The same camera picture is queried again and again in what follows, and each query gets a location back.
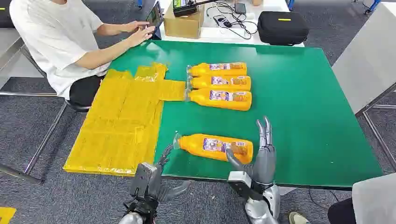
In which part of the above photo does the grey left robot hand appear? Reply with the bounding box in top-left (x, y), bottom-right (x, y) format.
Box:
top-left (151, 144), bottom-right (191, 203)

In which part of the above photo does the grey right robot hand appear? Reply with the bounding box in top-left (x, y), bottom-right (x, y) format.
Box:
top-left (226, 116), bottom-right (276, 186)

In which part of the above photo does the orange drink bottle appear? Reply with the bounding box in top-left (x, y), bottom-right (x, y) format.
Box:
top-left (173, 133), bottom-right (255, 165)
top-left (186, 62), bottom-right (248, 77)
top-left (185, 89), bottom-right (253, 112)
top-left (186, 75), bottom-right (252, 92)

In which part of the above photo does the white table foot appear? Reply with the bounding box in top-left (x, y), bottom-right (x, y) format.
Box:
top-left (278, 186), bottom-right (297, 196)

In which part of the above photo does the green table mat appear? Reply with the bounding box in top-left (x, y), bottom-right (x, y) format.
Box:
top-left (110, 40), bottom-right (384, 190)

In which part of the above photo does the yellow plastic sheet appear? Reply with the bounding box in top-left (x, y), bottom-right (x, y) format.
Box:
top-left (63, 63), bottom-right (186, 177)

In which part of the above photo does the standing person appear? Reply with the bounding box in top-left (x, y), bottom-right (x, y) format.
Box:
top-left (289, 173), bottom-right (396, 224)

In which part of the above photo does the large black carry case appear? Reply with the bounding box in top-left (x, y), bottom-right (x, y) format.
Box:
top-left (257, 11), bottom-right (310, 46)

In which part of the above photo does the white table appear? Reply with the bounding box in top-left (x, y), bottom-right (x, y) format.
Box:
top-left (141, 0), bottom-right (305, 48)

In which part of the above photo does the grey table with metal legs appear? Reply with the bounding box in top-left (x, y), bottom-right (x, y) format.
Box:
top-left (332, 2), bottom-right (396, 172)

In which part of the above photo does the seated person's right hand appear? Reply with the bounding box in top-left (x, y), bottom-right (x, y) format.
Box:
top-left (127, 26), bottom-right (156, 48)

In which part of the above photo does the seated person's hand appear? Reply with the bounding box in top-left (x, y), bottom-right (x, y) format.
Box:
top-left (127, 26), bottom-right (156, 48)
top-left (123, 21), bottom-right (151, 34)

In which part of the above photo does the yellow floor marker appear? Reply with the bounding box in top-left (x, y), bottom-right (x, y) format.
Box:
top-left (0, 207), bottom-right (17, 224)

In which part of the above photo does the brown cardboard box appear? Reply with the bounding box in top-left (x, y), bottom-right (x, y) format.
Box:
top-left (163, 4), bottom-right (205, 40)

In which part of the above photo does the seated person's left hand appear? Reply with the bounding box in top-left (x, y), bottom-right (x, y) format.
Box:
top-left (123, 21), bottom-right (151, 34)

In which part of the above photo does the black tablet on stand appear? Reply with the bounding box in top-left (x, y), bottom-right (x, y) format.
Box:
top-left (145, 0), bottom-right (164, 40)

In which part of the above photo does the black device with screen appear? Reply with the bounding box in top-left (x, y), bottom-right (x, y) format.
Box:
top-left (172, 0), bottom-right (217, 18)

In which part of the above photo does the seated person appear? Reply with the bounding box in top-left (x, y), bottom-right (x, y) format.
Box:
top-left (9, 0), bottom-right (156, 112)

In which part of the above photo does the blue chair base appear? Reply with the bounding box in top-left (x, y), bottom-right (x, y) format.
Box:
top-left (364, 0), bottom-right (382, 15)

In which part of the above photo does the black case with yellow mark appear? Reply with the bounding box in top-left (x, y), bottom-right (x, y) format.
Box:
top-left (0, 0), bottom-right (15, 29)

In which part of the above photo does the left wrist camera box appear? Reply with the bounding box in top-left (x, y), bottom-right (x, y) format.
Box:
top-left (130, 163), bottom-right (157, 199)

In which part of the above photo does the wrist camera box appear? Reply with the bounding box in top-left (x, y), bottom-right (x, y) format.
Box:
top-left (130, 163), bottom-right (157, 199)
top-left (228, 171), bottom-right (263, 202)

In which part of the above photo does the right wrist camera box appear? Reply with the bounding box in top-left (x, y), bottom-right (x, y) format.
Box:
top-left (228, 171), bottom-right (263, 202)

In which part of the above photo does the black floor cable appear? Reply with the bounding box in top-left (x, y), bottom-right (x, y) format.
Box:
top-left (309, 189), bottom-right (340, 211)

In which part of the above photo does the steel bench with frame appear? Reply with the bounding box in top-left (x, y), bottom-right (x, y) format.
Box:
top-left (0, 28), bottom-right (67, 185)

